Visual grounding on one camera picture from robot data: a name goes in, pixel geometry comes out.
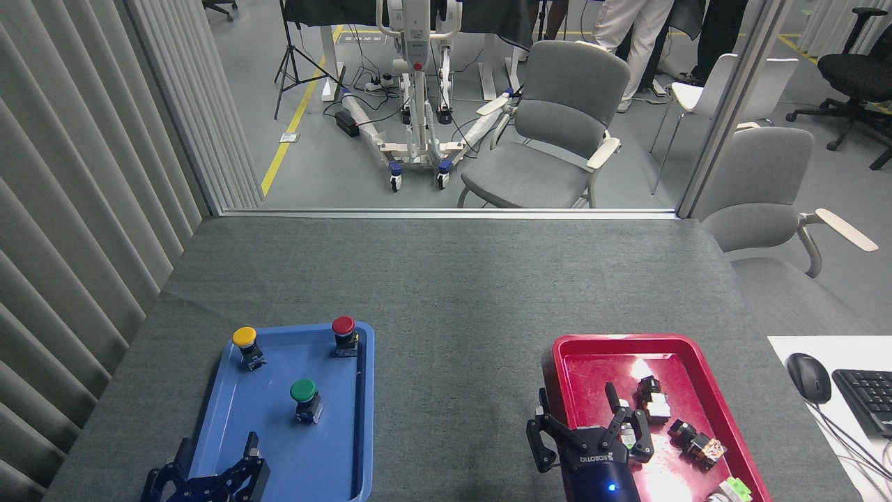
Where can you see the person in white trousers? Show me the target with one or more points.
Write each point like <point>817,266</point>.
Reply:
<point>637,42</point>

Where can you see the black tripod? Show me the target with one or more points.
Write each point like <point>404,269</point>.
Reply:
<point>289,63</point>

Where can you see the blue plastic tray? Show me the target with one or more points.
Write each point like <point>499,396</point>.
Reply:
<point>272,446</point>

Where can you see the white power strip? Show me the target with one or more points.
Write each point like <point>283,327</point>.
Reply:
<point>380,84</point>

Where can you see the green white switch block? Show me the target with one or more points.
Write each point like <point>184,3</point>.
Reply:
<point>732,489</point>

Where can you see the white plastic chair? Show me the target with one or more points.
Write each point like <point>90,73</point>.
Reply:
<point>711,84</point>

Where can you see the green push button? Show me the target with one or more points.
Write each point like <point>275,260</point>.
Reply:
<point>303,390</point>

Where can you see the floor outlet plate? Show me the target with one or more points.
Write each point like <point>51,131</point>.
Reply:
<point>289,137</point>

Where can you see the black orange switch block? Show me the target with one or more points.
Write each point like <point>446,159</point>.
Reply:
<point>697,445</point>

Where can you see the silver table edge rail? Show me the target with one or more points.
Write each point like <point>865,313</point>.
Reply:
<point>446,213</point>

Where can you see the silver post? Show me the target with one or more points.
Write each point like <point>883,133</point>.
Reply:
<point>732,104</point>

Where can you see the yellow push button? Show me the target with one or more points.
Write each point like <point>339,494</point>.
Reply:
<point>244,337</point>

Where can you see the person in black trousers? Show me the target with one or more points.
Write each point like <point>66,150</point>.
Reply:
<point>718,35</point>

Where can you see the black computer mouse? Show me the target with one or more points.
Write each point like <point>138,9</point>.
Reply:
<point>808,376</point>

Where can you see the white desk pad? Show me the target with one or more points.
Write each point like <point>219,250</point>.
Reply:
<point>801,425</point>

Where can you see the black office chair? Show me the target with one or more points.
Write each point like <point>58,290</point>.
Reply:
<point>857,73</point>

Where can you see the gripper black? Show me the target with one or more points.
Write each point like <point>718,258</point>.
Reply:
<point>202,491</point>
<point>599,481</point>

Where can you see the black white switch block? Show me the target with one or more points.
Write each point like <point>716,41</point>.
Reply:
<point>655,403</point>

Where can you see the white stand on wheels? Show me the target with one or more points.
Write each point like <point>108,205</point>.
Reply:
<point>418,111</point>

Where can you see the black keyboard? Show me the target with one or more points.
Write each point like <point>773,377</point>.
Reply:
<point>867,401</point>

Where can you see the red push button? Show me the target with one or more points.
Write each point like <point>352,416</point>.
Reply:
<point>343,325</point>

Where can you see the red plastic tray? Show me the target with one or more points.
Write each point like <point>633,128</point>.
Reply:
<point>599,369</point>

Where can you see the grey armchair with white armrests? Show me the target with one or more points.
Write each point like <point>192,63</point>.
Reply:
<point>756,188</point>
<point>557,118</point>

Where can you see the black power adapter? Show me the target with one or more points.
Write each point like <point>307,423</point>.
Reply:
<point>347,123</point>

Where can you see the small white green switch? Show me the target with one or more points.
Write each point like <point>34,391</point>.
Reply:
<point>628,434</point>

